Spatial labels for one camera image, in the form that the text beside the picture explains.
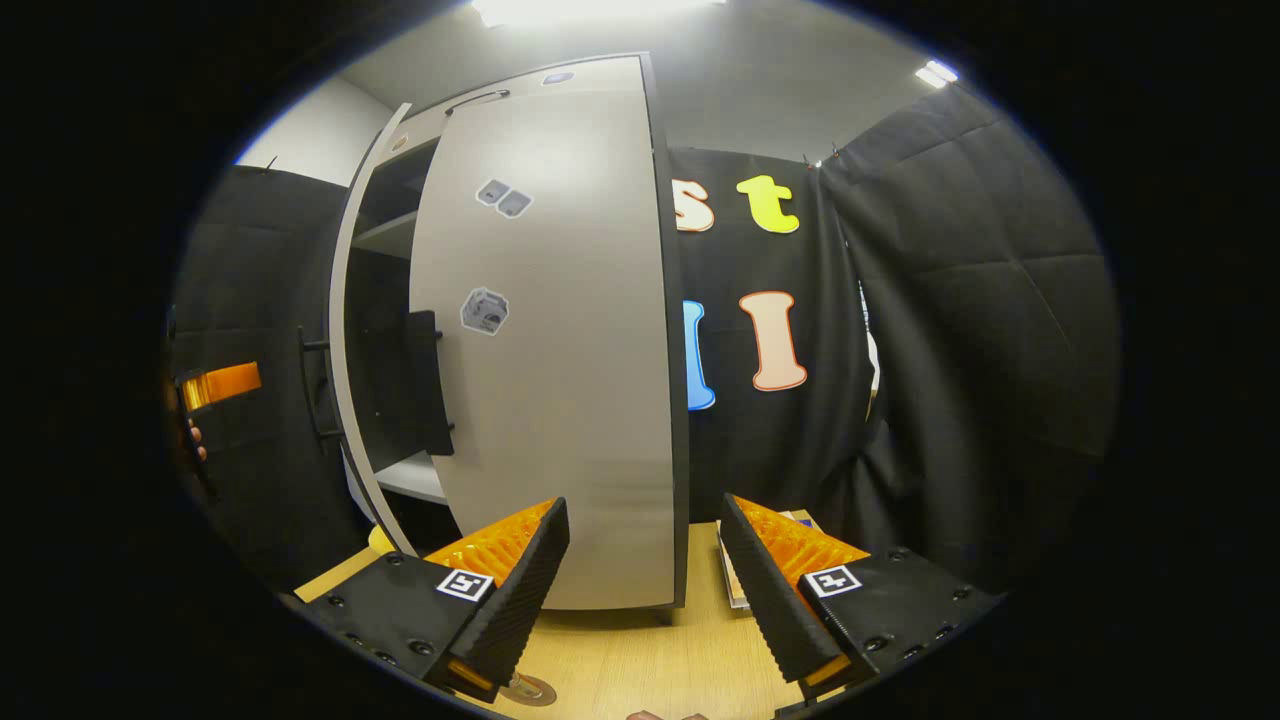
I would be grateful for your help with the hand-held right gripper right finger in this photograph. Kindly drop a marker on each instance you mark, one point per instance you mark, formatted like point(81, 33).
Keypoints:
point(765, 590)

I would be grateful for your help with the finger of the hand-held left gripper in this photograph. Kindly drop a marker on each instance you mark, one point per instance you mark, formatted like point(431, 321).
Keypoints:
point(225, 383)

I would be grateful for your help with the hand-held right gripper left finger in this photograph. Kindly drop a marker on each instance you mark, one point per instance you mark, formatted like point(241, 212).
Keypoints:
point(520, 600)

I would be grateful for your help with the clear glass bottle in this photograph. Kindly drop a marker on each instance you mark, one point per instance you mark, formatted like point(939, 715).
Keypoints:
point(520, 683)

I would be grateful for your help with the round grey coaster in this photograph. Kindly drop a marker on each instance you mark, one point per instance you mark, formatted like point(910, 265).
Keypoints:
point(540, 692)

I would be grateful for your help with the grey cabinet door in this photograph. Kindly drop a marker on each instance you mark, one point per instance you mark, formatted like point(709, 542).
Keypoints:
point(336, 300)
point(570, 400)

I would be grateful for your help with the grey cabinet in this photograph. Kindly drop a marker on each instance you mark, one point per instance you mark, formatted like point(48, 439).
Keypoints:
point(385, 300)

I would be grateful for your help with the white cabinet shelf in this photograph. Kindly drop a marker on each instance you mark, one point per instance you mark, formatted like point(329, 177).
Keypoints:
point(390, 235)
point(410, 478)

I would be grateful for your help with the grey cabinet drawer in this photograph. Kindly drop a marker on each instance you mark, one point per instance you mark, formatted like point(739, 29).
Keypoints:
point(590, 80)

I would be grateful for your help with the paper booklet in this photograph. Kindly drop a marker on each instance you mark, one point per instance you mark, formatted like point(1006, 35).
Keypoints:
point(735, 580)

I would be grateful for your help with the black backdrop cloth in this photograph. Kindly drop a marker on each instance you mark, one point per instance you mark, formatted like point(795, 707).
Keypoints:
point(260, 500)
point(980, 350)

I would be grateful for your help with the small yellow object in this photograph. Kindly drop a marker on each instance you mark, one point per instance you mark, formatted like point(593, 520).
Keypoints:
point(380, 540)

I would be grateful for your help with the ceiling light panel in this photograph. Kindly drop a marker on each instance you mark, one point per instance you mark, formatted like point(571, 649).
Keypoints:
point(590, 10)
point(937, 73)

